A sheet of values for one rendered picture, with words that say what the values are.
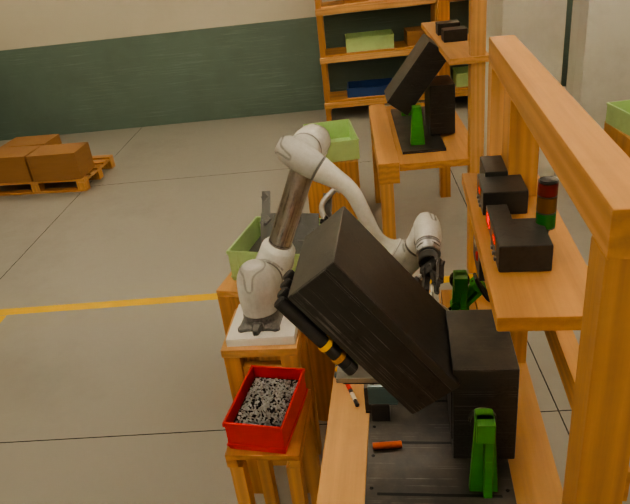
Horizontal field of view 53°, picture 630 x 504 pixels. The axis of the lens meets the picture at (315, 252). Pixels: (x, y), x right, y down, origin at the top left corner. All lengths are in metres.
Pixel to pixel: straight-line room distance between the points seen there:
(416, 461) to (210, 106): 7.77
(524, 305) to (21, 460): 2.97
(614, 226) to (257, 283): 1.73
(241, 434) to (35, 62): 8.23
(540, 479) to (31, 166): 6.51
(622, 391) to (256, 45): 8.14
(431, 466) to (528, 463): 0.29
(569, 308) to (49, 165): 6.55
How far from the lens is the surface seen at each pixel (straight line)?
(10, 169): 7.79
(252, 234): 3.46
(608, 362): 1.22
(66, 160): 7.41
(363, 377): 1.97
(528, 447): 2.13
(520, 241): 1.65
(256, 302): 2.59
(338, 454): 2.06
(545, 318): 1.51
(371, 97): 8.51
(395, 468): 2.01
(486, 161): 2.13
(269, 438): 2.20
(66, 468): 3.70
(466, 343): 1.91
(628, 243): 1.10
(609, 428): 1.33
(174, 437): 3.62
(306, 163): 2.31
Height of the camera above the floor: 2.37
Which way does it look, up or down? 28 degrees down
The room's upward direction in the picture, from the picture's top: 7 degrees counter-clockwise
